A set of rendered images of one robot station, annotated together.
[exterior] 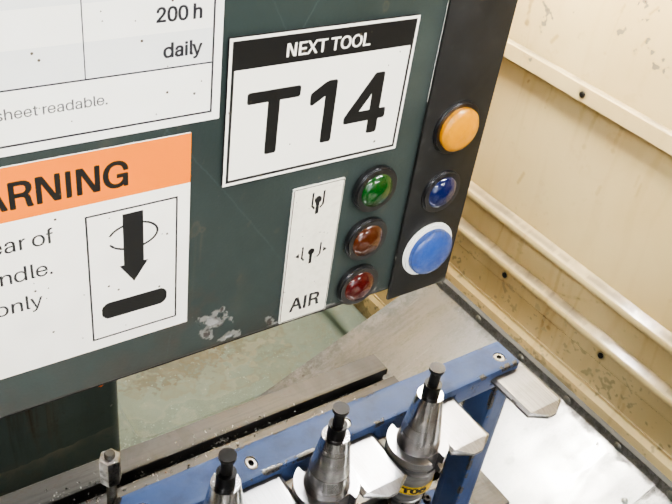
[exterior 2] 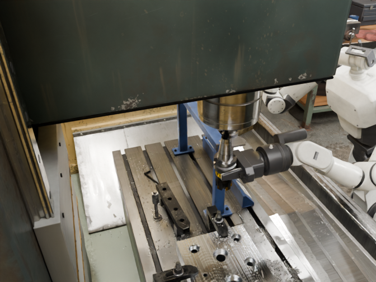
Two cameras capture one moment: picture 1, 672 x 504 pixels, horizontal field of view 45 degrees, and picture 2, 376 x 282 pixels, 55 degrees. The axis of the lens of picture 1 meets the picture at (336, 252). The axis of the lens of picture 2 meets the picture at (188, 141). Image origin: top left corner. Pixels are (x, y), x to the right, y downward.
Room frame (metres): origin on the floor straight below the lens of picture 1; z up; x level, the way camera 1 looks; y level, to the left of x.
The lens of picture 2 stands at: (0.17, 1.09, 1.88)
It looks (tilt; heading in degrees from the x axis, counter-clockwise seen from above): 33 degrees down; 291
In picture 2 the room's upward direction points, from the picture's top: 1 degrees counter-clockwise
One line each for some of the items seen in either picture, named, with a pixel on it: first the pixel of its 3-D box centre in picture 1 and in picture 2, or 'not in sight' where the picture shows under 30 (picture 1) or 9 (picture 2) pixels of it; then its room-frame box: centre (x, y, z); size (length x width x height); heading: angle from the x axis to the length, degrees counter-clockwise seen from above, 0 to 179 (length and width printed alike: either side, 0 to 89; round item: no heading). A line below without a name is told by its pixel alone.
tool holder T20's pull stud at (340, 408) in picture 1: (338, 421); not in sight; (0.49, -0.03, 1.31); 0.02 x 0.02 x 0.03
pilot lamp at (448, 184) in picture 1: (441, 191); not in sight; (0.39, -0.05, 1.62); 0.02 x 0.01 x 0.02; 129
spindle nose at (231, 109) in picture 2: not in sight; (229, 94); (0.37, 0.31, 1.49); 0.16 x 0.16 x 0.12
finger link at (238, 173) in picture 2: not in sight; (232, 175); (0.34, 0.33, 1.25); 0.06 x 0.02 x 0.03; 39
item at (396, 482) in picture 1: (371, 469); not in sight; (0.53, -0.07, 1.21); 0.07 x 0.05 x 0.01; 39
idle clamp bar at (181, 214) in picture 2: not in sight; (173, 210); (0.59, 0.21, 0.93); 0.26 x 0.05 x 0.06; 134
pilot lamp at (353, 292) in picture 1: (358, 285); not in sight; (0.36, -0.02, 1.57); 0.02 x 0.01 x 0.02; 129
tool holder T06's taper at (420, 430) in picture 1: (424, 417); not in sight; (0.56, -0.11, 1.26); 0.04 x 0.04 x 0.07
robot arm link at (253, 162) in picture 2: not in sight; (256, 161); (0.29, 0.25, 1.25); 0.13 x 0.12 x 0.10; 129
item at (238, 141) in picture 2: not in sight; (235, 142); (0.39, 0.10, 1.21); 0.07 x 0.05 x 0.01; 39
